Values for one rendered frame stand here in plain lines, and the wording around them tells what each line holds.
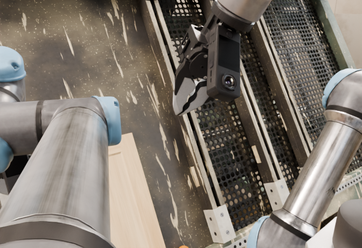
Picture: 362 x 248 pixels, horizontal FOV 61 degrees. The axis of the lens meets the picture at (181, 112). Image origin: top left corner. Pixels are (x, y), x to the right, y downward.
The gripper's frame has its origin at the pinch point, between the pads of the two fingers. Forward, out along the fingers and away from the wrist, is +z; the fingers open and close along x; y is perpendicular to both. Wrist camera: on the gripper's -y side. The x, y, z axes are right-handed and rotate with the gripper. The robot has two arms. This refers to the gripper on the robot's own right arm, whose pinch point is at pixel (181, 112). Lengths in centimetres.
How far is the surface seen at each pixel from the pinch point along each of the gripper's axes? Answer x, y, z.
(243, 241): -57, 7, 58
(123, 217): -9, 13, 59
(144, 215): -17, 14, 58
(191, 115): -30, 45, 35
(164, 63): -16, 62, 26
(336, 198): -113, 27, 48
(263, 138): -67, 44, 36
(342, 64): -133, 99, 9
